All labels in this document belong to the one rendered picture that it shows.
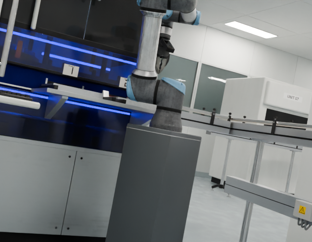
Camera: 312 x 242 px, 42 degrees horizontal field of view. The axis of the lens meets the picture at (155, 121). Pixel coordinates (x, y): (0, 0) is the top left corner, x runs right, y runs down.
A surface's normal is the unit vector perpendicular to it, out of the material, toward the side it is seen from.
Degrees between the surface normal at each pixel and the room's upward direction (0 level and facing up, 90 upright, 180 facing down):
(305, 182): 90
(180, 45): 90
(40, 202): 90
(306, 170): 90
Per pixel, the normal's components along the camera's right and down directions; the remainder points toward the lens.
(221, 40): 0.43, 0.07
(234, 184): -0.88, -0.18
